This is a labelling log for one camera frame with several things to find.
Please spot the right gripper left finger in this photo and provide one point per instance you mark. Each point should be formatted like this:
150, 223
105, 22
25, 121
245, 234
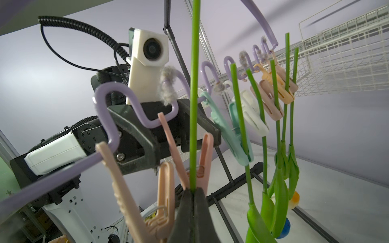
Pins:
182, 228

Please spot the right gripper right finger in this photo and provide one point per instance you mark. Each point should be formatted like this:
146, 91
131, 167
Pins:
203, 228

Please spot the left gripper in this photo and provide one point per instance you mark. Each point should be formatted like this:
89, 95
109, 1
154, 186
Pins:
144, 148

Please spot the lilac clip hanger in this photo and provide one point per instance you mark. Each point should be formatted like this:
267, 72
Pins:
151, 121

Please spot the blue tulip group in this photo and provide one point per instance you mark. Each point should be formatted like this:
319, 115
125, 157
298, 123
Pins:
278, 187
260, 232

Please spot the white tulip group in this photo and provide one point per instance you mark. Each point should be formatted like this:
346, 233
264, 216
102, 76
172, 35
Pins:
294, 197
196, 12

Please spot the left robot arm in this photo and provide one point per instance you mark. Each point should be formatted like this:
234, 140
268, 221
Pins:
76, 142

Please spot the black clothes rack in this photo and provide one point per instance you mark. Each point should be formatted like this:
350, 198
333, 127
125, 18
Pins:
214, 198

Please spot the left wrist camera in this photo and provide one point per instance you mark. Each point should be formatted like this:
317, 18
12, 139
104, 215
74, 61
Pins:
149, 53

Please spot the white wire wall basket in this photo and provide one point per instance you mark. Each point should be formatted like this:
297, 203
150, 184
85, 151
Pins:
344, 48

